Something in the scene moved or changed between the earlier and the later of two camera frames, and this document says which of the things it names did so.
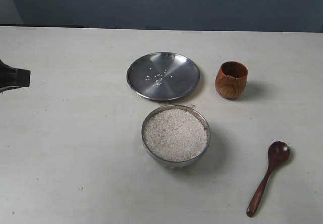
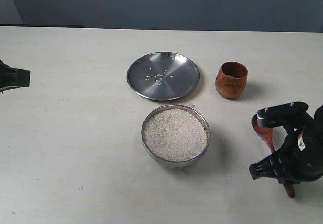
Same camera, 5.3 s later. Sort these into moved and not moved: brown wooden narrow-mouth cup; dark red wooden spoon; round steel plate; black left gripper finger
Moved: dark red wooden spoon
Not moved: black left gripper finger; round steel plate; brown wooden narrow-mouth cup
